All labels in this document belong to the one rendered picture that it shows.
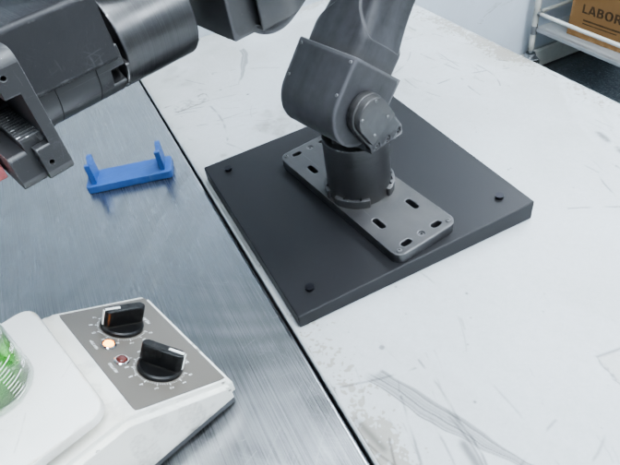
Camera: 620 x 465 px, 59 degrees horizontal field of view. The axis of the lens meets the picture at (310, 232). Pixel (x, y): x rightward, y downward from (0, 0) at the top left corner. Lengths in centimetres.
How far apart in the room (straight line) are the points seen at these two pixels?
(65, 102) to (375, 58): 24
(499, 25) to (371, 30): 215
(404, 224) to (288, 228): 11
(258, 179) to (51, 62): 34
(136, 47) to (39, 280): 34
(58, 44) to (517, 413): 37
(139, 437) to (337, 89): 28
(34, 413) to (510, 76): 67
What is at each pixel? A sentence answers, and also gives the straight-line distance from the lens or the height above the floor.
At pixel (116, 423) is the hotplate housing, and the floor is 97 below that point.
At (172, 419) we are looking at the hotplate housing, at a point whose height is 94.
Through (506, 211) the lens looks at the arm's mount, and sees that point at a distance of 54.
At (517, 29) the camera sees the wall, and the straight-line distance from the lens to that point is 267.
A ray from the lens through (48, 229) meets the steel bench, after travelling 67.
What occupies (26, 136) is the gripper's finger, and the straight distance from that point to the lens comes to 30.
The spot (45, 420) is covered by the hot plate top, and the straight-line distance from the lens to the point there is 38.
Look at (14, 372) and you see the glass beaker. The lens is 38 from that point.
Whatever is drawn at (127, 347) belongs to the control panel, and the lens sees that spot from 43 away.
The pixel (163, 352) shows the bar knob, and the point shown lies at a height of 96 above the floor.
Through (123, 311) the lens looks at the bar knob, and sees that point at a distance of 44.
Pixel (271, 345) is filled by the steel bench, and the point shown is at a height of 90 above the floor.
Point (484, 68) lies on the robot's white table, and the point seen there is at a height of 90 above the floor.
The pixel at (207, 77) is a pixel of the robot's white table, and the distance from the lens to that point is 87.
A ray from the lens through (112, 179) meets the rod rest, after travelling 68.
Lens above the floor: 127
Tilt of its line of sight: 42 degrees down
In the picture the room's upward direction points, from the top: 9 degrees counter-clockwise
